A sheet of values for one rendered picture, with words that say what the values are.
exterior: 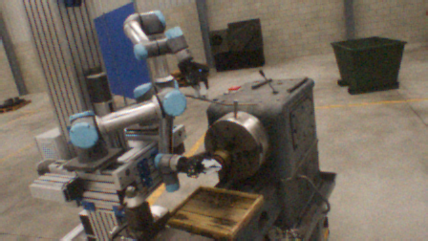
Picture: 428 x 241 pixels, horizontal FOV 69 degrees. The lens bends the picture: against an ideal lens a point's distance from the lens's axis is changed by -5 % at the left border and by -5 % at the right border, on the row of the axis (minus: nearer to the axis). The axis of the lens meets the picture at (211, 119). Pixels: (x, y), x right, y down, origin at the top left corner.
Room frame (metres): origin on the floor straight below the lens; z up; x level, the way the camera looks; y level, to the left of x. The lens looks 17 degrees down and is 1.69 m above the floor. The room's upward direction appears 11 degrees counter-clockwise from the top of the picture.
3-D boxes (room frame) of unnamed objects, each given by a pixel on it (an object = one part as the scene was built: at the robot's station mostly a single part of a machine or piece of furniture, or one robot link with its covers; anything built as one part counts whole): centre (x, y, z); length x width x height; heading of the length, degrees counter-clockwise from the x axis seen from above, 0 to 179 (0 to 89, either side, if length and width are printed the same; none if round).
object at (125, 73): (8.11, 2.06, 1.18); 4.12 x 0.80 x 2.35; 31
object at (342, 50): (5.85, -3.05, 0.43); 1.34 x 0.94 x 0.85; 172
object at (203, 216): (1.28, 0.07, 0.89); 0.36 x 0.30 x 0.04; 54
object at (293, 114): (1.84, -0.32, 1.06); 0.59 x 0.48 x 0.39; 144
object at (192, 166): (1.37, 0.13, 1.08); 0.12 x 0.09 x 0.08; 53
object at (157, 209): (1.07, 0.32, 0.99); 0.20 x 0.10 x 0.05; 144
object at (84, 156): (1.50, 0.61, 1.21); 0.15 x 0.15 x 0.10
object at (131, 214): (1.05, 0.33, 1.07); 0.07 x 0.07 x 0.10; 54
